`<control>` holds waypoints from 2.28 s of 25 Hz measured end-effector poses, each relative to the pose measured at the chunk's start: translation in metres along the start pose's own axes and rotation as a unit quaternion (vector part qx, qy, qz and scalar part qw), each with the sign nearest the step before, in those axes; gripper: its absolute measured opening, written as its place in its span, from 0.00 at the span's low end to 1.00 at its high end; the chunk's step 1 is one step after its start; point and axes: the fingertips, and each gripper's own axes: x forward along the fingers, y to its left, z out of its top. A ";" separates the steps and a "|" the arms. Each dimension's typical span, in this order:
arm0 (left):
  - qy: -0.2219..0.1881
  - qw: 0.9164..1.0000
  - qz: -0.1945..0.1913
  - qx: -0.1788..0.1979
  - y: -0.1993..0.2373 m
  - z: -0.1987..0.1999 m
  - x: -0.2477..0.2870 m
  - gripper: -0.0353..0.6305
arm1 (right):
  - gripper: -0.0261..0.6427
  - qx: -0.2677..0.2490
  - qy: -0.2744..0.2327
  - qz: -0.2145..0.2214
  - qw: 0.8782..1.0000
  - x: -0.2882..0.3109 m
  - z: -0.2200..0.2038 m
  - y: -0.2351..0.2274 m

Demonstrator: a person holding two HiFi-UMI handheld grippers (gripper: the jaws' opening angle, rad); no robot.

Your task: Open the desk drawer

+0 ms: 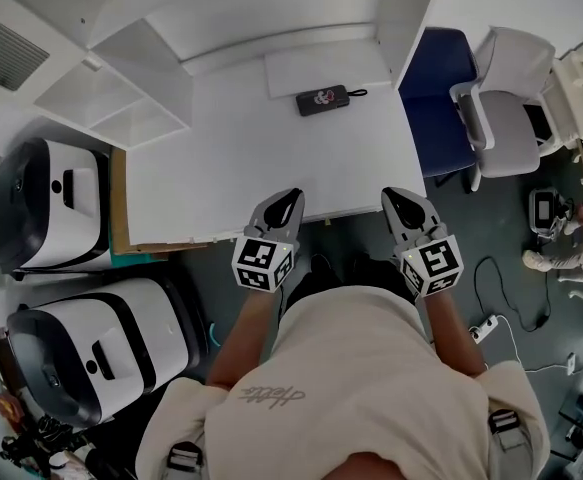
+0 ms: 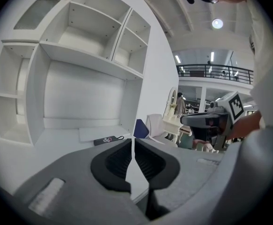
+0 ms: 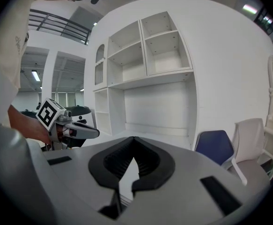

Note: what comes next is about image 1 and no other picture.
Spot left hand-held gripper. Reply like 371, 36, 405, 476
230, 187, 306, 295

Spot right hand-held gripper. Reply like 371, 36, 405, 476
381, 187, 466, 299

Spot person's right forearm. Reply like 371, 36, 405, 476
420, 287, 491, 380

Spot person's left forearm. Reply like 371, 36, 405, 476
204, 287, 281, 390

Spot person's legs dark trousers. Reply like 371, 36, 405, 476
281, 251, 418, 315

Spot blue chair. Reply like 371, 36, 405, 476
398, 26, 483, 189

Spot white grey office chair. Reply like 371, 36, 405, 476
448, 25, 558, 194

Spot white power strip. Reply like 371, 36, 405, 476
469, 313, 501, 345

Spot white device with dark screen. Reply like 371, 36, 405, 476
528, 187, 580, 242

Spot teal board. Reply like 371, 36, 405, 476
112, 251, 172, 268

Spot person's cream t-shirt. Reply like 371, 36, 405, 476
134, 285, 552, 480

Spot white dressing table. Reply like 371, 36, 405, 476
540, 25, 583, 192

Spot white hutch shelf unit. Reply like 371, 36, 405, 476
0, 0, 442, 150

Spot white black mobile robot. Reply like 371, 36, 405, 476
0, 136, 115, 275
5, 276, 208, 430

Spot black floor cable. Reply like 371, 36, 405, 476
473, 256, 552, 333

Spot white charger with cable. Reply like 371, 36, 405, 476
495, 315, 578, 375

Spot grey strap black buckle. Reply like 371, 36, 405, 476
166, 441, 206, 473
487, 409, 523, 450

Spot black cable bundle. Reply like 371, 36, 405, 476
0, 415, 90, 469

